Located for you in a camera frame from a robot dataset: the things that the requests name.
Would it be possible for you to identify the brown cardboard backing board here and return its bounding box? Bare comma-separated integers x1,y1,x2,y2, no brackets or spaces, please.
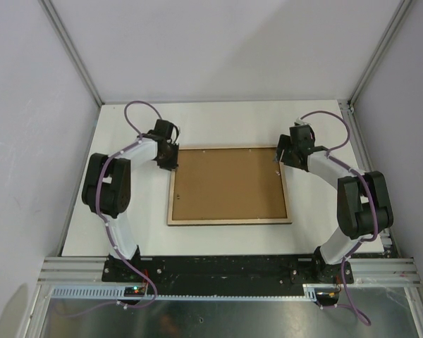
171,147,288,220

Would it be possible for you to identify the black picture frame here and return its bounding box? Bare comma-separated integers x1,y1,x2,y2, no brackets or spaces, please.
166,144,293,227

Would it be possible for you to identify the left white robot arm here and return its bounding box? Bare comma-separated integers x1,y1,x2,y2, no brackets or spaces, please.
81,119,180,282

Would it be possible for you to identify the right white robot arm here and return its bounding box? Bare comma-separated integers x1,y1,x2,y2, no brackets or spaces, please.
275,122,393,282

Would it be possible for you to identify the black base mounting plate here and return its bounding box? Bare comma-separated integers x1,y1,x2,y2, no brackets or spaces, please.
102,254,354,297

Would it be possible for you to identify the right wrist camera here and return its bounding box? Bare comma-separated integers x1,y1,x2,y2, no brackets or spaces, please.
295,118,309,126

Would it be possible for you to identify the right corner aluminium post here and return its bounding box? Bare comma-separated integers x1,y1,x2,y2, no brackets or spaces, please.
344,1,423,256

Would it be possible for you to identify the corner aluminium post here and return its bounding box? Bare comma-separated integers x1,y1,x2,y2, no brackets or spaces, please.
344,1,423,256
38,0,104,108

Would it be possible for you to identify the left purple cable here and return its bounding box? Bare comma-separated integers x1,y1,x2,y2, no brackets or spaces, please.
52,100,163,319

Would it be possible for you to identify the purple cable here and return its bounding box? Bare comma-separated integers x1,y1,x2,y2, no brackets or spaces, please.
299,110,379,327
52,100,163,319

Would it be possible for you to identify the left corner aluminium post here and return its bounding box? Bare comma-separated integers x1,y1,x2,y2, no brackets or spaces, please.
38,0,104,108

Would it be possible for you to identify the grey cable duct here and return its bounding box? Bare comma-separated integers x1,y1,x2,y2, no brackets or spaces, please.
49,283,318,301

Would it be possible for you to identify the aluminium frame rail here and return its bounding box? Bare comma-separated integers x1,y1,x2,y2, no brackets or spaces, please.
38,257,422,287

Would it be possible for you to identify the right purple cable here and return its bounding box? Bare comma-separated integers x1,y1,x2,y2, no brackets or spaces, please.
299,110,379,327

